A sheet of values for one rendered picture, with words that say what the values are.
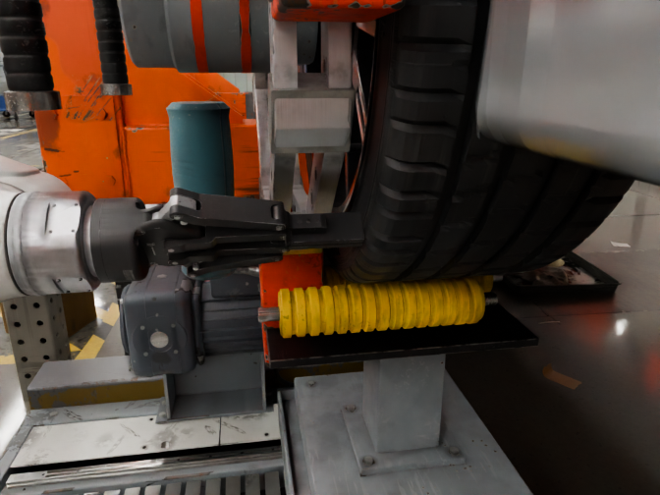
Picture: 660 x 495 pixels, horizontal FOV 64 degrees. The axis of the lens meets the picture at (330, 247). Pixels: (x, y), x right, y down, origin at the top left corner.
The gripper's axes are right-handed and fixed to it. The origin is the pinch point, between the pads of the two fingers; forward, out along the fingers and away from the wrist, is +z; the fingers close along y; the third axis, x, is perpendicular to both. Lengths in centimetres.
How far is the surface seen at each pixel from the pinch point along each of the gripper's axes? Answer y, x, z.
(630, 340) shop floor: -103, 12, 107
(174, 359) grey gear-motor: -56, 5, -22
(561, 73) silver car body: 28.8, -8.8, 5.6
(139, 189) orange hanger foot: -51, 40, -28
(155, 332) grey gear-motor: -52, 9, -25
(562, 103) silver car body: 28.2, -9.9, 5.6
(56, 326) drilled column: -89, 25, -55
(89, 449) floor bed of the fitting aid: -72, -7, -40
